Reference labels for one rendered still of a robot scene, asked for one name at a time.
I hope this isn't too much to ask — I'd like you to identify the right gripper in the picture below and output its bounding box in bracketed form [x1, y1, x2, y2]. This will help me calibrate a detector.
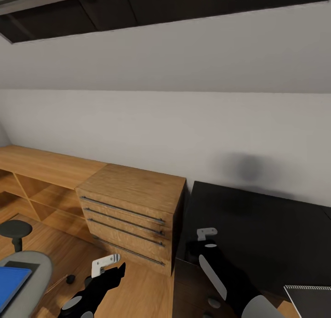
[186, 239, 215, 256]

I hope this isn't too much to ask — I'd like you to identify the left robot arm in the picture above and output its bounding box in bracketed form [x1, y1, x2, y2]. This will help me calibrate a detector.
[58, 254, 126, 318]

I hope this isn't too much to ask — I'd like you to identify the notebook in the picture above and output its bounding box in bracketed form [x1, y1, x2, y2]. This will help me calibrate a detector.
[284, 286, 331, 318]

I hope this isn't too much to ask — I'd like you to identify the swivel chair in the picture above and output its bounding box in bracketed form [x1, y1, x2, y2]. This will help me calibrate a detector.
[0, 219, 75, 318]

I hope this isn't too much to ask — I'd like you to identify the folder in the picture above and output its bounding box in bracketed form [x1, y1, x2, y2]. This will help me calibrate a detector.
[0, 267, 32, 313]

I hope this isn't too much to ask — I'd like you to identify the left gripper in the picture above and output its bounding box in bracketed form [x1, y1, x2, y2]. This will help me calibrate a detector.
[84, 262, 126, 298]

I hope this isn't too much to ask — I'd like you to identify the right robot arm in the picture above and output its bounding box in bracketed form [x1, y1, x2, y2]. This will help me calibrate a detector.
[186, 227, 285, 318]

